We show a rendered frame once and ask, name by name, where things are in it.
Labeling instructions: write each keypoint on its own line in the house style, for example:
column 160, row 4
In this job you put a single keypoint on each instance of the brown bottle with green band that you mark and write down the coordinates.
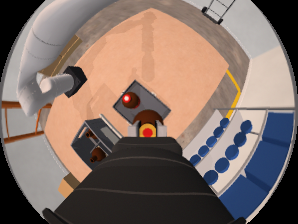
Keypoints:
column 148, row 118

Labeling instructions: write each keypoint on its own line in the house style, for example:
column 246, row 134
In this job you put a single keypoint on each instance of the dark grey divided crate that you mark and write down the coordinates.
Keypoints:
column 83, row 146

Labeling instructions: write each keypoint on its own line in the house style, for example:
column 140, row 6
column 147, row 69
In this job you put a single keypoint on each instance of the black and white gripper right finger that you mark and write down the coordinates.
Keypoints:
column 161, row 130

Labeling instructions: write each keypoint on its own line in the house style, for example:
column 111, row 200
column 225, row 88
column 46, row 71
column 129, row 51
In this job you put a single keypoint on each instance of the brown glass bottle with red label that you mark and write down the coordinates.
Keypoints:
column 131, row 100

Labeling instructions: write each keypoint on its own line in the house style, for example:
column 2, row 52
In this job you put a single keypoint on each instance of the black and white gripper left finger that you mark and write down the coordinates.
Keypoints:
column 132, row 130

